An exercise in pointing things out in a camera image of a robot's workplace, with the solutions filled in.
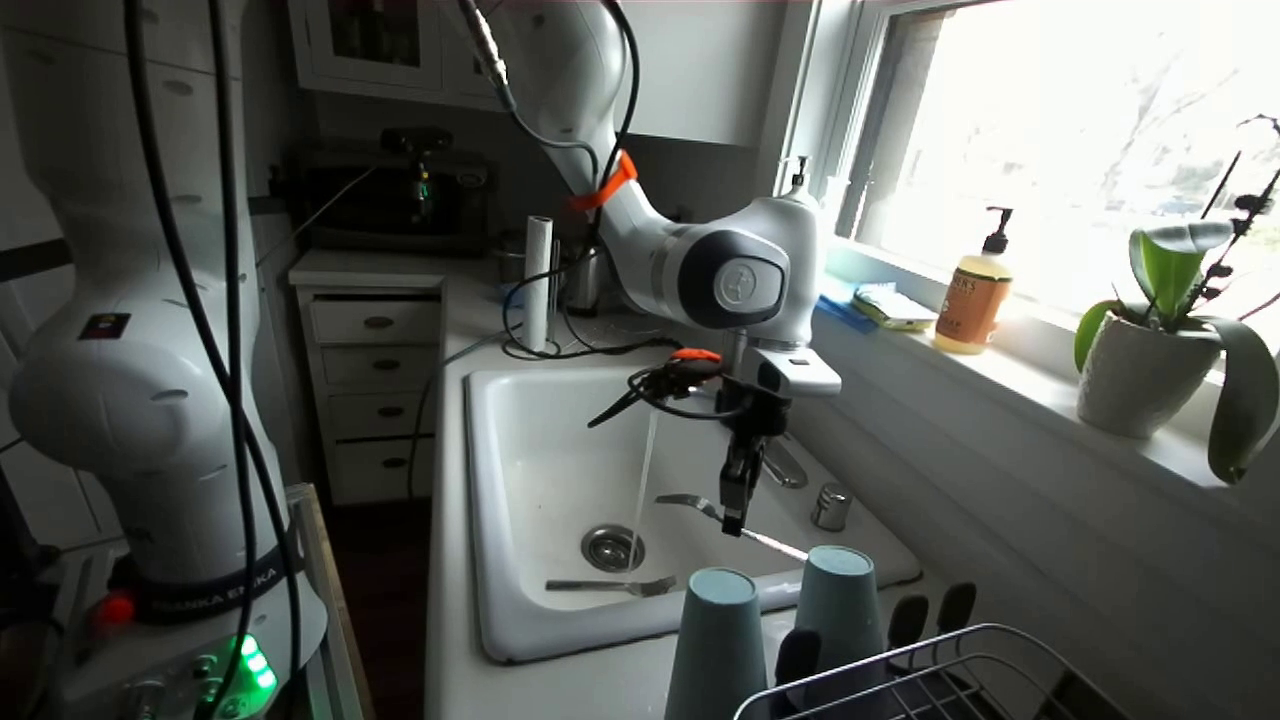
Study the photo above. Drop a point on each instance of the chrome sink drain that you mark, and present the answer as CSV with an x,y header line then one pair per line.
x,y
615,548

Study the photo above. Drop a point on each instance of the amber soap pump bottle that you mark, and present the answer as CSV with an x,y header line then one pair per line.
x,y
975,301

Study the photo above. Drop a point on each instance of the chrome sink hole cap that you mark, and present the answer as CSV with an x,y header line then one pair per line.
x,y
835,509

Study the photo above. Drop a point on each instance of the metal utensil holder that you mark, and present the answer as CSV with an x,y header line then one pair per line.
x,y
581,283

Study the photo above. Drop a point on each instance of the white drawer cabinet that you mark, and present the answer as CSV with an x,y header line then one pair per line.
x,y
372,385

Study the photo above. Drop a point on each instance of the silver fork in sink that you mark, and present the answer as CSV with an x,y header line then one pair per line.
x,y
615,584

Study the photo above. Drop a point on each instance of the yellow sponge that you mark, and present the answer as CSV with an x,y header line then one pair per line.
x,y
893,307

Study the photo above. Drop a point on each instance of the red button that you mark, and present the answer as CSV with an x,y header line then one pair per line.
x,y
114,614

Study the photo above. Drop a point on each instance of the white wall cabinet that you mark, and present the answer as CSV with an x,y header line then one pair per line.
x,y
705,65

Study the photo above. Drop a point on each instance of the chrome faucet spout with base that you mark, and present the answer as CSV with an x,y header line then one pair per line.
x,y
787,466

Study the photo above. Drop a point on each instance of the dish drying rack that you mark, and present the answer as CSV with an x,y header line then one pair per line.
x,y
933,674

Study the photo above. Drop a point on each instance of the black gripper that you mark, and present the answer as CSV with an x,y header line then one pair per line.
x,y
749,419

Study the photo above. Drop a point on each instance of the glass door wall cabinet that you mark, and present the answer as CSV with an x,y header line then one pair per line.
x,y
372,41

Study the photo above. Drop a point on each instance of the potted plant in white pot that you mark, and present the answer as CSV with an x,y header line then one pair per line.
x,y
1141,374

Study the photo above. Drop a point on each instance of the white window frame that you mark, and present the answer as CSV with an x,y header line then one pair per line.
x,y
841,121

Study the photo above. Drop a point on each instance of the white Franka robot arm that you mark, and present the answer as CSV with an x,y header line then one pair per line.
x,y
121,400

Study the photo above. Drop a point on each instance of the teal plastic cup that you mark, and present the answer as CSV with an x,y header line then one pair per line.
x,y
841,603
716,645

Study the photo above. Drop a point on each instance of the white ceramic sink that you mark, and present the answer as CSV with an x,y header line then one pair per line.
x,y
535,492

